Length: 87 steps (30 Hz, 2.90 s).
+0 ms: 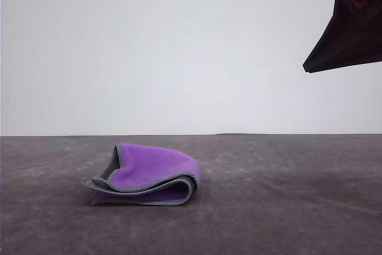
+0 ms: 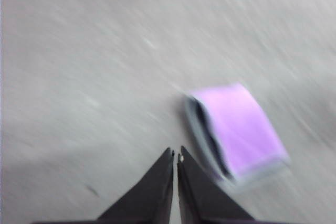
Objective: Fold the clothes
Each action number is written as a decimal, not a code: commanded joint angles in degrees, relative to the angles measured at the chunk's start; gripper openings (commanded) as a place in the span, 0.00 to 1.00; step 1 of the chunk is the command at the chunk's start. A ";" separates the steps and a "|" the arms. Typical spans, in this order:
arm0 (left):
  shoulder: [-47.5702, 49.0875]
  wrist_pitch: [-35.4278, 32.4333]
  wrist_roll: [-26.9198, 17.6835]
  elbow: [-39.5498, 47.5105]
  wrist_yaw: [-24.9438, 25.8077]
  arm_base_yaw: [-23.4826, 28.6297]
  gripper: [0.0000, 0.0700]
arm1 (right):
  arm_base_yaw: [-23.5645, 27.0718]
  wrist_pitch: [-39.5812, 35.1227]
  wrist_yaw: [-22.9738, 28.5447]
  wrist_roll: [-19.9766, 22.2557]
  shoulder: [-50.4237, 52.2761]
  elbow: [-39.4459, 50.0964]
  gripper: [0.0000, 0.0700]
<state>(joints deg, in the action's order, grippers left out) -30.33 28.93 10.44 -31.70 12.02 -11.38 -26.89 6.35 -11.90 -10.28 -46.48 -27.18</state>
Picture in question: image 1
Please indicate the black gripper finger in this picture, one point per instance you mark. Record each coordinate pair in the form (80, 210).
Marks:
(358, 49)
(334, 34)

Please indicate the purple towel with grey hem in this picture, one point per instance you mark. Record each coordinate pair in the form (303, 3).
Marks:
(149, 165)

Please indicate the grey table cloth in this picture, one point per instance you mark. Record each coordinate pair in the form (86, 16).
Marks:
(268, 207)

